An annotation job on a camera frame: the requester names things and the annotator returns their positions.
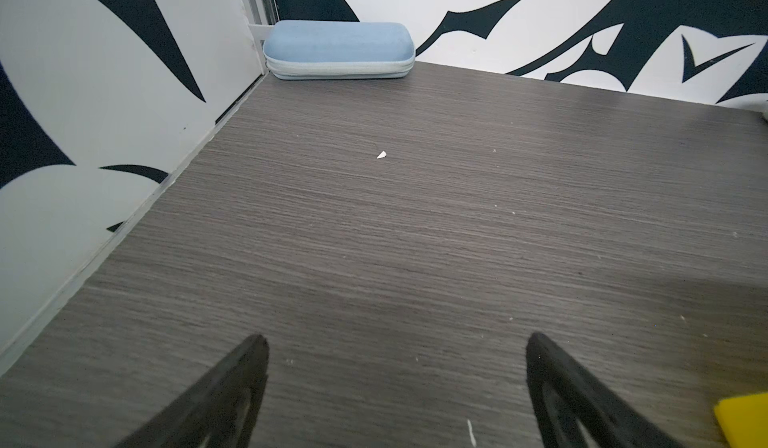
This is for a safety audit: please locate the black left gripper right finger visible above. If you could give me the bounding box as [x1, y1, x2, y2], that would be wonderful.
[526, 332, 682, 447]

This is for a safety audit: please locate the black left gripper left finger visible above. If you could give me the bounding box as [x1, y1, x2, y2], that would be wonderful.
[117, 335, 269, 447]

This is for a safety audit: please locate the yellow plastic bin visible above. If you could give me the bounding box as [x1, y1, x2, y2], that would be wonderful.
[713, 392, 768, 448]

